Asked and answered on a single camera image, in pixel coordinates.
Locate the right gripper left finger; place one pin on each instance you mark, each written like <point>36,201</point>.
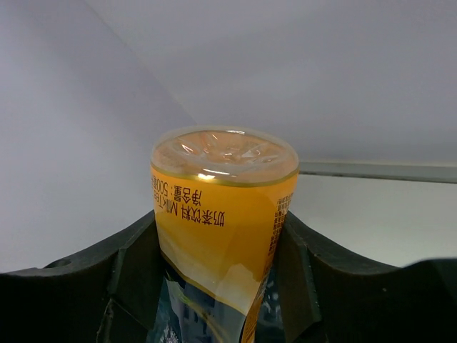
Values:
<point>108,292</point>

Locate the orange juice bottle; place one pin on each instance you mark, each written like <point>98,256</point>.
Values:
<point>221,195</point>

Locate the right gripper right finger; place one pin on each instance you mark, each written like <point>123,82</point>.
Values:
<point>328,293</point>

